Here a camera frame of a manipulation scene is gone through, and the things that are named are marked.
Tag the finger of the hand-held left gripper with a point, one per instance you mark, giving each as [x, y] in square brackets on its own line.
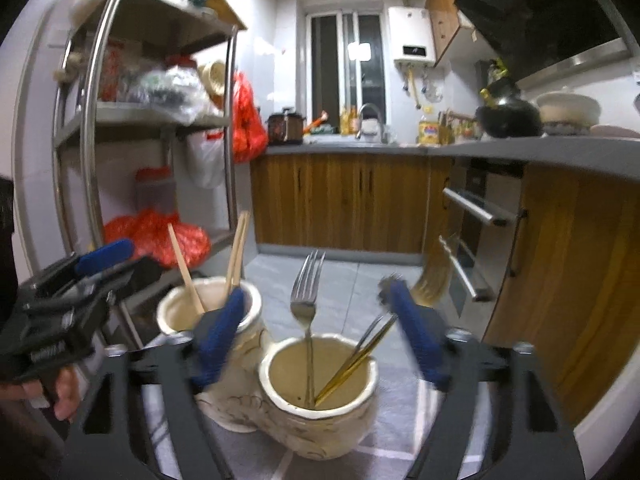
[105, 255]
[125, 277]

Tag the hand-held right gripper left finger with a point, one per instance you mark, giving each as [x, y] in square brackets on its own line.
[220, 340]

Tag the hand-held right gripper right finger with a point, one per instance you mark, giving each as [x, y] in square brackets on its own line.
[417, 330]

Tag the wooden chopstick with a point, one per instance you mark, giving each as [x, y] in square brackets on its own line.
[185, 275]
[233, 255]
[242, 250]

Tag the gold fork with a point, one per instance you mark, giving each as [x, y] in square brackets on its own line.
[350, 365]

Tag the white floral ceramic utensil holder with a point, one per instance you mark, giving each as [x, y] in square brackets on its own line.
[320, 430]

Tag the person's left hand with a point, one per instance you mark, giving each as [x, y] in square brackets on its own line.
[67, 392]

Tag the crumpled orange plastic bag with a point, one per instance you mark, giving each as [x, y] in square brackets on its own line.
[150, 240]

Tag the straw broom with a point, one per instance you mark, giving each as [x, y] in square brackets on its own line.
[432, 280]

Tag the clear container with red lid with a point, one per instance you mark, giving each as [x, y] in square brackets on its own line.
[155, 190]

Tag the grey striped tablecloth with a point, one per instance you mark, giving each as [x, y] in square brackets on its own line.
[390, 425]

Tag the built-in oven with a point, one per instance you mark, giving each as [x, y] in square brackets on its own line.
[475, 220]

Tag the hanging white plastic bag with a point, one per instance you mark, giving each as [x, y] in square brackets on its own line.
[207, 160]

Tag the metal shelf rack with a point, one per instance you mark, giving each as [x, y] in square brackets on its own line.
[92, 110]

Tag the wooden base cabinet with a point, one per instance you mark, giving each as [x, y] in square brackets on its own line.
[340, 200]

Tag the clear plastic bag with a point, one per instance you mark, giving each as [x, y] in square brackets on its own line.
[165, 85]

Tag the red printed package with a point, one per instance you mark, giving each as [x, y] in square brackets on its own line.
[112, 70]

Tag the hanging orange plastic bag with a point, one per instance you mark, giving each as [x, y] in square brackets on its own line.
[247, 130]

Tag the yellow oil bottle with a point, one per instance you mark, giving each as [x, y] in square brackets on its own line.
[428, 132]

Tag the yellow liquid bottle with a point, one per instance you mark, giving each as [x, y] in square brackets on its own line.
[349, 121]

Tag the dark red rice cooker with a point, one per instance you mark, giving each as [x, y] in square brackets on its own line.
[286, 127]

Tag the metal faucet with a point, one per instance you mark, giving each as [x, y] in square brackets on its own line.
[370, 110]

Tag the black wok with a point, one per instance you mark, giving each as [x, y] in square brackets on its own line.
[510, 117]

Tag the white pot with lid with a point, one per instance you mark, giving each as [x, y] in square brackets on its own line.
[567, 107]

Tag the window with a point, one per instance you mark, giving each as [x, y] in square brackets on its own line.
[330, 70]

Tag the cardboard box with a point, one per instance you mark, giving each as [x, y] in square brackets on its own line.
[220, 2]

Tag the white water heater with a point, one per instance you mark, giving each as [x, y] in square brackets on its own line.
[412, 35]

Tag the black range hood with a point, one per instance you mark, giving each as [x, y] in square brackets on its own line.
[550, 10]

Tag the wooden wall cabinet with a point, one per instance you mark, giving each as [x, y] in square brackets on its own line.
[450, 20]

